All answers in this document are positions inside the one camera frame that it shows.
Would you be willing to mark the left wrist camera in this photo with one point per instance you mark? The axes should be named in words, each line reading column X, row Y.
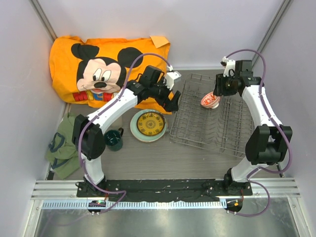
column 171, row 78

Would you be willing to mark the dark green mug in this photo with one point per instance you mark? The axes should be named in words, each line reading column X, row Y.
column 113, row 139

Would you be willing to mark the green cloth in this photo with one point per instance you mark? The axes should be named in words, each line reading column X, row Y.
column 62, row 153

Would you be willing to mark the cream bird plate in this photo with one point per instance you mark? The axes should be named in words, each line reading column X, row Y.
column 147, row 139

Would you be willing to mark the orange Mickey Mouse cloth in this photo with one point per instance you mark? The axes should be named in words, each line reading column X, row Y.
column 92, row 72

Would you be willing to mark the light green flower plate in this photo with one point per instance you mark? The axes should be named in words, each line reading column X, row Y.
column 133, row 126

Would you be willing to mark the white slotted cable duct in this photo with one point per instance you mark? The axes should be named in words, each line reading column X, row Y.
column 99, row 204

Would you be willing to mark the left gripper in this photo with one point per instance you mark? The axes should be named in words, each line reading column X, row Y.
column 169, row 105

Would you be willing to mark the grey wire dish rack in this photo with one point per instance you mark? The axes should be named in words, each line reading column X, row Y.
column 225, row 129

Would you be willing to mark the yellow brown patterned plate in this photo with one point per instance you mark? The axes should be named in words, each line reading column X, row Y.
column 150, row 123

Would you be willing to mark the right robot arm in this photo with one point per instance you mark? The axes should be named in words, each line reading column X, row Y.
column 268, row 143

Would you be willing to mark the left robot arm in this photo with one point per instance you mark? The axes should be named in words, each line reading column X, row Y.
column 88, row 132

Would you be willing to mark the red white bowl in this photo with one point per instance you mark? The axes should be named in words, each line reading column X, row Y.
column 210, row 101

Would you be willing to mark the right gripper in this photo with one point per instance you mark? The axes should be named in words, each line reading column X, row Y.
column 219, row 89

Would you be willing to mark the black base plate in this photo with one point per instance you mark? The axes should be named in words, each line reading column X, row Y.
column 168, row 190

